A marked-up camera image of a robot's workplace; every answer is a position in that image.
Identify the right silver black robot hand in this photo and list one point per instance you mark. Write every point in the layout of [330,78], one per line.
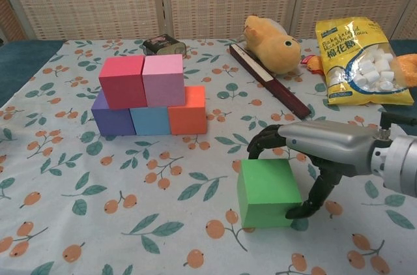
[325,144]

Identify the yellow plush chick toy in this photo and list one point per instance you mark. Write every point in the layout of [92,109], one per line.
[273,47]

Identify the dark red folded fan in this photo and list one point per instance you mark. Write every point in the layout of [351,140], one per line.
[286,95]

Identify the pink foam cube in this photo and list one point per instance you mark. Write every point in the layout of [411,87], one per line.
[163,82]

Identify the yellow marshmallow bag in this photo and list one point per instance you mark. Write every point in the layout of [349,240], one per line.
[358,69]

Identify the green foam cube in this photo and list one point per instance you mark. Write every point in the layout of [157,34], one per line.
[260,190]

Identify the black metal tin can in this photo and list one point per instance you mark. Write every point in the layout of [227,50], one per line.
[163,46]

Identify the floral print tablecloth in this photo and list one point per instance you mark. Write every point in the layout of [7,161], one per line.
[130,190]

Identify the light blue foam cube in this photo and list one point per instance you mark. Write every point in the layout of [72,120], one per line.
[150,122]

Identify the purple foam cube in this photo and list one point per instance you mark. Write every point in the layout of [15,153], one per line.
[112,122]

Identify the red foam cube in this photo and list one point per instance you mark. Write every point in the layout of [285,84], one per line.
[122,84]

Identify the orange foam cube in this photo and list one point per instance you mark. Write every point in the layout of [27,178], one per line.
[188,118]

